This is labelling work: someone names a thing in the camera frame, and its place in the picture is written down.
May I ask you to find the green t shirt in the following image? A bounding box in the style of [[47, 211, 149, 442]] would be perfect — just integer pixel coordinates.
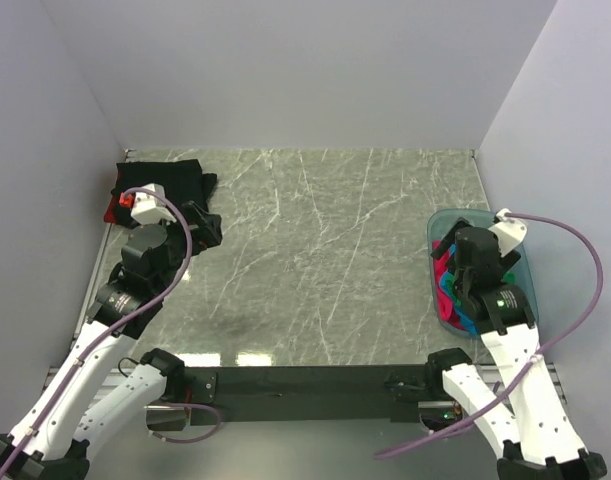
[[439, 271, 516, 294]]

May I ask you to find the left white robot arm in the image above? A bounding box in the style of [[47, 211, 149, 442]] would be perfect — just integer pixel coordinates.
[[0, 202, 222, 479]]

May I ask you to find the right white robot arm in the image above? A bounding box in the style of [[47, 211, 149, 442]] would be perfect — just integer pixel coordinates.
[[423, 209, 607, 479]]

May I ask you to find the clear blue plastic bin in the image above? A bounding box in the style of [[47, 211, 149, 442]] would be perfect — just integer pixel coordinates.
[[427, 209, 539, 328]]

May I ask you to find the folded black t shirt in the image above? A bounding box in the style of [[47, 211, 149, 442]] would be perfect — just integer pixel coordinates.
[[109, 158, 219, 230]]

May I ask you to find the blue t shirt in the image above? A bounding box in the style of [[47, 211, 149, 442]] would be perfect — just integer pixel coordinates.
[[432, 245, 478, 338]]

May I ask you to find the folded red t shirt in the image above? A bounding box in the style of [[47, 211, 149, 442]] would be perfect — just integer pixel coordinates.
[[103, 196, 129, 226]]

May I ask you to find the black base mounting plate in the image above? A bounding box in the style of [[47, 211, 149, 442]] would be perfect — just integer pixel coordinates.
[[162, 365, 462, 427]]

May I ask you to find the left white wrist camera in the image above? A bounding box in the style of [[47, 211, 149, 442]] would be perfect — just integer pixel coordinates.
[[119, 183, 176, 225]]

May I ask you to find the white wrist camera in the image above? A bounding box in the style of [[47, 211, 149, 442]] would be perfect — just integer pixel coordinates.
[[488, 208, 527, 258], [119, 183, 176, 225]]

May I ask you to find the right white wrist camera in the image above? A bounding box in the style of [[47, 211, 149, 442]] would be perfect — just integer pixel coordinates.
[[488, 208, 527, 258]]

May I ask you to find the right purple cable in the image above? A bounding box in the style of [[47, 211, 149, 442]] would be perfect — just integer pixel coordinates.
[[373, 211, 604, 461]]

